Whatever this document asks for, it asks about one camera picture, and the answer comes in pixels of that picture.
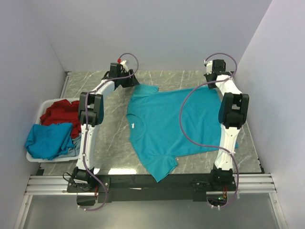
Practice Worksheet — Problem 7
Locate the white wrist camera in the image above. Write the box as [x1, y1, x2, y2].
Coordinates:
[204, 61, 213, 74]
[117, 57, 129, 72]

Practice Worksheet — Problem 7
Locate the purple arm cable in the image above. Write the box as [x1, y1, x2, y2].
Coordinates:
[179, 52, 240, 208]
[80, 52, 139, 212]

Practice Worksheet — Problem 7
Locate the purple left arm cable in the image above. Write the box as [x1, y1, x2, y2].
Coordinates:
[80, 52, 139, 212]

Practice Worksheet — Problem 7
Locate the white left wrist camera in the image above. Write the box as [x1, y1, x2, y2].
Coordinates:
[117, 57, 129, 72]

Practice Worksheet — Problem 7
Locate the teal t shirt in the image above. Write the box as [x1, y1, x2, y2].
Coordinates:
[25, 123, 74, 160]
[125, 83, 239, 183]

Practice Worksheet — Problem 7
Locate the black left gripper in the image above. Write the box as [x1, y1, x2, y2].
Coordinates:
[118, 70, 140, 89]

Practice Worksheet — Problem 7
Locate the light blue garment in basket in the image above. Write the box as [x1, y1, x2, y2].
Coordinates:
[64, 134, 81, 157]

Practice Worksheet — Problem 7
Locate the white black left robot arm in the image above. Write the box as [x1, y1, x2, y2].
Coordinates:
[67, 59, 139, 192]

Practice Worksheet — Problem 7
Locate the teal t shirt in basket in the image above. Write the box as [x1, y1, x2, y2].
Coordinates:
[25, 123, 74, 160]

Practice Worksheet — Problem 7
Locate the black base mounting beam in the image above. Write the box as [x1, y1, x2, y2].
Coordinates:
[67, 174, 236, 205]

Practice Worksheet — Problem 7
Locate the white plastic laundry basket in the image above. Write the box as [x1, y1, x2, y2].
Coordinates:
[25, 98, 81, 163]

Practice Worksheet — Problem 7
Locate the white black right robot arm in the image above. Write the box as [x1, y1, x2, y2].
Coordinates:
[193, 59, 249, 191]

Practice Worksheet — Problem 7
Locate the red t shirt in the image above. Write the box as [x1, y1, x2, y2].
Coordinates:
[40, 99, 81, 139]

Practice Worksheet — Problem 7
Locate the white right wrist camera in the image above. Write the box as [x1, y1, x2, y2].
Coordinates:
[204, 61, 213, 74]

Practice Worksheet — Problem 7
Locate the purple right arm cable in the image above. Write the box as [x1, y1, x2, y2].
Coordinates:
[179, 52, 240, 208]

